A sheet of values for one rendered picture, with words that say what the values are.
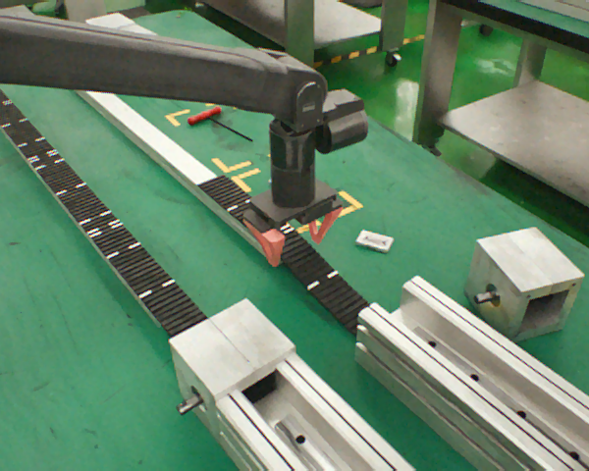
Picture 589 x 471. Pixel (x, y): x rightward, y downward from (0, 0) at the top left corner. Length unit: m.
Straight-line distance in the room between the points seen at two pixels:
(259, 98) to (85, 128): 0.69
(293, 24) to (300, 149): 2.39
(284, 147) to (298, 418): 0.31
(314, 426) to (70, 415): 0.28
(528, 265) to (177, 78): 0.46
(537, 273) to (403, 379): 0.21
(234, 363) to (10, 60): 0.34
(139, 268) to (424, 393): 0.41
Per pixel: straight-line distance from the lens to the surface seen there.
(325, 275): 0.80
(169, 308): 0.75
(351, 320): 0.75
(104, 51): 0.55
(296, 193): 0.72
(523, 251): 0.77
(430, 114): 2.50
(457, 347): 0.68
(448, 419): 0.65
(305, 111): 0.66
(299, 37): 3.10
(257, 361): 0.59
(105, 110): 1.27
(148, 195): 1.01
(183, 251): 0.88
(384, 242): 0.88
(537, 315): 0.80
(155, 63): 0.57
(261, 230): 0.74
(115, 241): 0.87
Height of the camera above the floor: 1.34
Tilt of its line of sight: 39 degrees down
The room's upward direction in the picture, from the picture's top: straight up
